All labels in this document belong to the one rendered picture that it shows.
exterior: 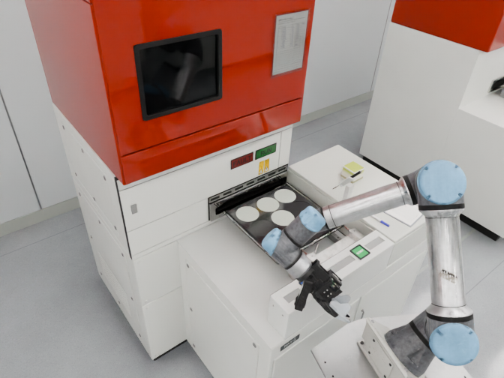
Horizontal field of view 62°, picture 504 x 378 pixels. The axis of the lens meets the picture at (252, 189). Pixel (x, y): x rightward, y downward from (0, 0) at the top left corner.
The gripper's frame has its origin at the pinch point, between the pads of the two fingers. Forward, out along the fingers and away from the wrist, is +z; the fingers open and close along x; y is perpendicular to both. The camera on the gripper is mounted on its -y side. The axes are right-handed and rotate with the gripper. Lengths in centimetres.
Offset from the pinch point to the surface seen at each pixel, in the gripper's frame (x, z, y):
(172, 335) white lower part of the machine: 54, -20, -97
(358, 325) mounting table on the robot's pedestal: 16.0, 13.2, -5.8
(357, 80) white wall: 364, -25, 50
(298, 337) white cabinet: 12.1, 1.8, -23.4
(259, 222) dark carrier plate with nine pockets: 47, -33, -16
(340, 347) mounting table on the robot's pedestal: 6.5, 10.8, -11.8
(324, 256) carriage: 37.2, -7.0, -3.4
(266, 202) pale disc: 60, -36, -12
